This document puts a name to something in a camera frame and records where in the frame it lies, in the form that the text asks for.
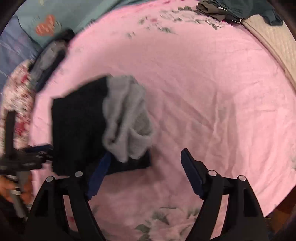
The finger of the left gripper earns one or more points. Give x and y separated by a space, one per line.
43 149

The pink floral bed sheet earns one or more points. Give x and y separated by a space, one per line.
210 87

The olive brown folded garment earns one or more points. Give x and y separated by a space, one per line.
211 9

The grey folded garment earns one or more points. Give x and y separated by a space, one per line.
46 59

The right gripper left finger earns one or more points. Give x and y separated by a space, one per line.
61 209

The teal printed blanket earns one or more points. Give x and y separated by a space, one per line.
27 26

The beige quilted mattress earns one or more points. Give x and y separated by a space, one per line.
278 40

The person's left hand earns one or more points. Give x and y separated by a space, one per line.
7 185

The red rose floral quilt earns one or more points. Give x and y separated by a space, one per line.
18 96

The black pants with grey cuffs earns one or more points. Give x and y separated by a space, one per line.
105 118

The folded navy garment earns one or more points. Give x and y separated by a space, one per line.
66 35

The dark teal garment pile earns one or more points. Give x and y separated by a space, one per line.
246 8

